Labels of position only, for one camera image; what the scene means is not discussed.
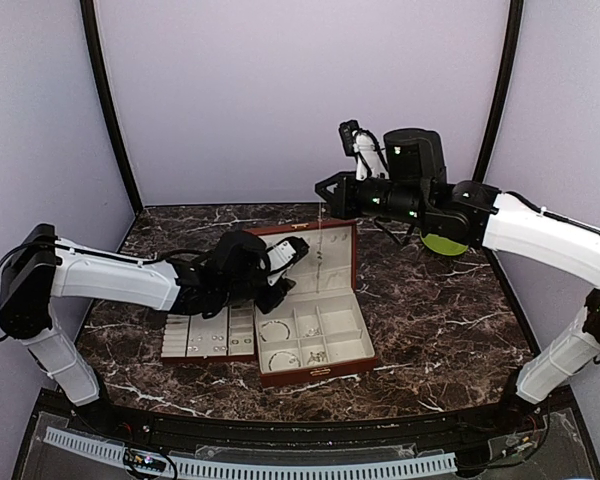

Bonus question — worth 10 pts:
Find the red jewelry box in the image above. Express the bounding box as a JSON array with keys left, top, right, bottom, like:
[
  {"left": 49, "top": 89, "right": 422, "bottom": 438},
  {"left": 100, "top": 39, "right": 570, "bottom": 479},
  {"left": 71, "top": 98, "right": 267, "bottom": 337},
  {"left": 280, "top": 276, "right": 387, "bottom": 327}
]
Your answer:
[{"left": 251, "top": 220, "right": 377, "bottom": 388}]

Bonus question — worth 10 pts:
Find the red jewelry tray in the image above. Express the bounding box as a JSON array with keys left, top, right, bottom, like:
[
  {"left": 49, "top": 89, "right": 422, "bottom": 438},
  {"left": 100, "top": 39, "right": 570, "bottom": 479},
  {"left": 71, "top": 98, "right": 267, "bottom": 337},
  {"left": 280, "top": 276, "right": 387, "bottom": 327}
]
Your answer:
[{"left": 161, "top": 303, "right": 256, "bottom": 363}]

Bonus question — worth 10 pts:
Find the green bead necklace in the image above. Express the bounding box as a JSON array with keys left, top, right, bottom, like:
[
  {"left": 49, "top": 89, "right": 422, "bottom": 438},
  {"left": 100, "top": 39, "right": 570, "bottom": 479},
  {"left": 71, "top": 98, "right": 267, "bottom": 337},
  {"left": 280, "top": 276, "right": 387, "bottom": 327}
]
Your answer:
[{"left": 314, "top": 197, "right": 327, "bottom": 296}]

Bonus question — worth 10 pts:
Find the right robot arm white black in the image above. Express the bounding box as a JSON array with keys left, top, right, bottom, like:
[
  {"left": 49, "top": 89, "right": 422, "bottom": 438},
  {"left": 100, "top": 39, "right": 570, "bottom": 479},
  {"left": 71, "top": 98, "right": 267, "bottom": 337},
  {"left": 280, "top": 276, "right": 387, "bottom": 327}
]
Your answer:
[{"left": 315, "top": 120, "right": 600, "bottom": 434}]

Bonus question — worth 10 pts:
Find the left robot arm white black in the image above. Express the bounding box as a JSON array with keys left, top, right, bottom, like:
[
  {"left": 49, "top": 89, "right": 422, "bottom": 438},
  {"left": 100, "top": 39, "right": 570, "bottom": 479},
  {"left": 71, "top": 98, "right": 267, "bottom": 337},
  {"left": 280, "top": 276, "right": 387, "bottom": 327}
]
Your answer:
[{"left": 0, "top": 223, "right": 310, "bottom": 436}]

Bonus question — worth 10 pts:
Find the silver bangle upper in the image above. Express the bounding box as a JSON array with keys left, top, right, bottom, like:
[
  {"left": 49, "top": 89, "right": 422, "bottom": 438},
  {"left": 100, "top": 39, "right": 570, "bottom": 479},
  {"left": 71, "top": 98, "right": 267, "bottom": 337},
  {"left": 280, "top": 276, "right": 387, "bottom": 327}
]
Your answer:
[{"left": 259, "top": 320, "right": 291, "bottom": 342}]

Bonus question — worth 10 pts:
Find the silver bangle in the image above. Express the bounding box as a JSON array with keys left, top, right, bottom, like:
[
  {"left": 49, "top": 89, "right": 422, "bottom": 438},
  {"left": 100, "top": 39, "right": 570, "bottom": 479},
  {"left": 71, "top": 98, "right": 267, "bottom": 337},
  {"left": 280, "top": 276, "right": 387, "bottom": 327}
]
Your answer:
[
  {"left": 267, "top": 351, "right": 301, "bottom": 372},
  {"left": 259, "top": 320, "right": 291, "bottom": 342}
]

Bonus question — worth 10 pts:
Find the silver bangle lower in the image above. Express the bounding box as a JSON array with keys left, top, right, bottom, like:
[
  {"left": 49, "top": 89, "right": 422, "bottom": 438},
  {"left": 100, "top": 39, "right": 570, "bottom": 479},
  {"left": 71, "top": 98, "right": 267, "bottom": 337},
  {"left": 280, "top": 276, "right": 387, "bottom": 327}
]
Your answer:
[{"left": 267, "top": 351, "right": 301, "bottom": 372}]

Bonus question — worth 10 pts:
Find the green plate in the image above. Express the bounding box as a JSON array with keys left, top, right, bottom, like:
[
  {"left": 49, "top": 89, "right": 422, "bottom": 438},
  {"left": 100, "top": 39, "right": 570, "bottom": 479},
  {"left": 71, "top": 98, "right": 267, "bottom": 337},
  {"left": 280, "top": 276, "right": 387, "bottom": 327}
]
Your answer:
[{"left": 420, "top": 234, "right": 469, "bottom": 257}]

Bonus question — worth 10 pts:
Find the small circuit board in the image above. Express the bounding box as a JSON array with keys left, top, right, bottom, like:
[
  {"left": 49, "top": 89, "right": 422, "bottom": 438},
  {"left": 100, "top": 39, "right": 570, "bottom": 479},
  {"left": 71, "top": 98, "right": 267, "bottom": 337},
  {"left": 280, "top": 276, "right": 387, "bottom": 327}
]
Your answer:
[{"left": 123, "top": 449, "right": 166, "bottom": 472}]

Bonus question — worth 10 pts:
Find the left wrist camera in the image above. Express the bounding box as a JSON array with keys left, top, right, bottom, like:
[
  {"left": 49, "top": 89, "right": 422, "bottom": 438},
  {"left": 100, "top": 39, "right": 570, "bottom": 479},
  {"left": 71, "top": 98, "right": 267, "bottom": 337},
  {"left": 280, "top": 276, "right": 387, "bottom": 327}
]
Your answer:
[{"left": 266, "top": 236, "right": 309, "bottom": 285}]

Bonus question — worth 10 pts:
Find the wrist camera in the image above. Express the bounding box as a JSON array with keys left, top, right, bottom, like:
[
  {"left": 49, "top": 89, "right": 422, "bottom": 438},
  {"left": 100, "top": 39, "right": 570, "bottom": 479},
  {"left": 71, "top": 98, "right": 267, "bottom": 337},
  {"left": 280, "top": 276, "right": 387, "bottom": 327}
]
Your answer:
[
  {"left": 266, "top": 236, "right": 309, "bottom": 285},
  {"left": 338, "top": 120, "right": 389, "bottom": 181}
]

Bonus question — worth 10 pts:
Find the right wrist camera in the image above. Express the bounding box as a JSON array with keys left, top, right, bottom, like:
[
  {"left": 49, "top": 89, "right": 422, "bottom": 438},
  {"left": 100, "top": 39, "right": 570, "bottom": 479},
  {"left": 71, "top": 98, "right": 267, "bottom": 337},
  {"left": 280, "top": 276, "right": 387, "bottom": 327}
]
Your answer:
[{"left": 338, "top": 120, "right": 389, "bottom": 181}]

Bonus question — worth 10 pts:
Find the white slotted cable duct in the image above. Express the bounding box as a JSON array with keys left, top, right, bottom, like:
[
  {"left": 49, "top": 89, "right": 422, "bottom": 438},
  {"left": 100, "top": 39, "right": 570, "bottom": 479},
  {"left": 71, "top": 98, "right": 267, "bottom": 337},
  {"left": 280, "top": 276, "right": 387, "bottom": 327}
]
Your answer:
[{"left": 43, "top": 427, "right": 458, "bottom": 479}]

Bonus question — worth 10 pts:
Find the right black frame post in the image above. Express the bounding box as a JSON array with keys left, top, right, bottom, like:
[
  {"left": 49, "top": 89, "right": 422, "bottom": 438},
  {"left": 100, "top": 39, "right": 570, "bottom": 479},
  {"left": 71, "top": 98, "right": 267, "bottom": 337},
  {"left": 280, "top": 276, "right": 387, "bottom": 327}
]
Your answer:
[{"left": 471, "top": 0, "right": 525, "bottom": 183}]

